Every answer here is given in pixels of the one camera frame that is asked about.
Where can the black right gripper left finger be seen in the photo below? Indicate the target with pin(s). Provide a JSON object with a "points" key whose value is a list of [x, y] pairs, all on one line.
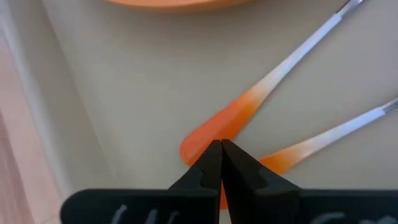
{"points": [[186, 205]]}

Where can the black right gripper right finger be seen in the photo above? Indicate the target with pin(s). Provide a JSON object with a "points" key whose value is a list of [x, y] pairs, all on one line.
{"points": [[267, 202]]}

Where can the orange plate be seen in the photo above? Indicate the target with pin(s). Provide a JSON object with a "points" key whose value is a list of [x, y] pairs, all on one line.
{"points": [[177, 3]]}

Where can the beige plastic tray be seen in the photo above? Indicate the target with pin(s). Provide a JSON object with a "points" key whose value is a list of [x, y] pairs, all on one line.
{"points": [[140, 93]]}

